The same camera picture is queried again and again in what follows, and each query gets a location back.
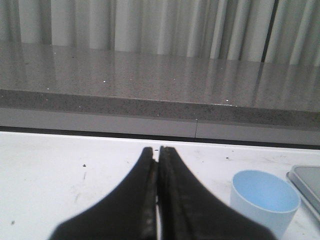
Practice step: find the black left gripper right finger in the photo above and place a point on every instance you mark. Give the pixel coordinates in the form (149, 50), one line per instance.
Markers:
(189, 211)

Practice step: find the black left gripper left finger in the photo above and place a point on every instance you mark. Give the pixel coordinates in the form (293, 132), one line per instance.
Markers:
(126, 213)

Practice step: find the light blue plastic cup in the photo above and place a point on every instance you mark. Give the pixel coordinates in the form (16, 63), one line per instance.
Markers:
(265, 199)

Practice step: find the silver electronic kitchen scale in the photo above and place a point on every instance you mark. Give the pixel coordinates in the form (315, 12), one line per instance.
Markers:
(306, 180)

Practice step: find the grey stone counter ledge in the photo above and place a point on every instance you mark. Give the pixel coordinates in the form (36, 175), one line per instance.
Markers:
(51, 88)

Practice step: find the white pleated curtain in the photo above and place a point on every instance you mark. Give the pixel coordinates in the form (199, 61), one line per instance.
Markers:
(269, 31)

